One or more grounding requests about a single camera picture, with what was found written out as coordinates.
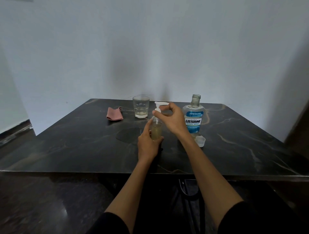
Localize person's left hand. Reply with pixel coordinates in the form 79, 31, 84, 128
137, 119, 164, 162

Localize person's right hand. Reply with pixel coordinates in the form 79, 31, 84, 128
152, 102, 191, 138

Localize clear pump dispenser bottle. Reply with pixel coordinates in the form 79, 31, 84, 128
151, 101, 170, 141

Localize person's left forearm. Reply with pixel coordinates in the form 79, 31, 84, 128
95, 157, 156, 234

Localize person's right forearm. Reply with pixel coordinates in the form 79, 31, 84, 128
177, 134, 273, 234

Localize clear drinking glass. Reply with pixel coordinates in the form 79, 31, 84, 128
132, 95, 150, 118

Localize clear blue-label mouthwash bottle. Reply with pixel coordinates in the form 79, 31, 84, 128
182, 94, 204, 139

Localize folded pink cloth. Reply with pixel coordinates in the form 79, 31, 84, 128
106, 107, 124, 121

